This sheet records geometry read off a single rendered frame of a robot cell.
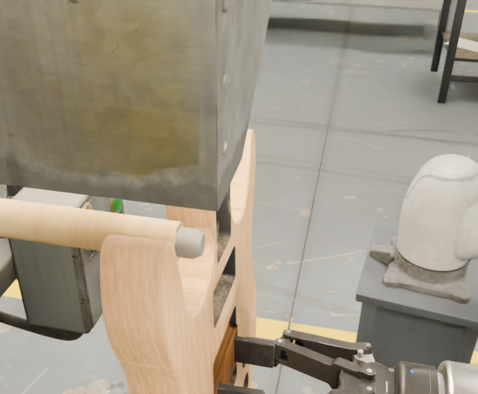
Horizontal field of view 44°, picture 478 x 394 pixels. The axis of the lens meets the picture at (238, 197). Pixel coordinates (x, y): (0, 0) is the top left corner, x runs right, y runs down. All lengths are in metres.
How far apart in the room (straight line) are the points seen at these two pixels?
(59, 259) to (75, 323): 0.11
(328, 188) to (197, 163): 2.81
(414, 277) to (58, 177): 1.11
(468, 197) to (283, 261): 1.40
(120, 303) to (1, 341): 1.90
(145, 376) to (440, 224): 0.87
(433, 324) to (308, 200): 1.69
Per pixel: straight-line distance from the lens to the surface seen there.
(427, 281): 1.32
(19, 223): 0.51
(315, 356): 0.64
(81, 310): 0.85
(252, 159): 0.66
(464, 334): 1.34
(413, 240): 1.28
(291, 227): 2.72
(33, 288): 0.86
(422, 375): 0.61
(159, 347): 0.42
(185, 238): 0.46
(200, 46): 0.23
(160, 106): 0.24
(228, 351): 0.62
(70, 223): 0.49
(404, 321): 1.34
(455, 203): 1.22
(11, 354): 2.23
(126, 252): 0.39
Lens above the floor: 1.52
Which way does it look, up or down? 31 degrees down
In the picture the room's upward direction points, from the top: 1 degrees clockwise
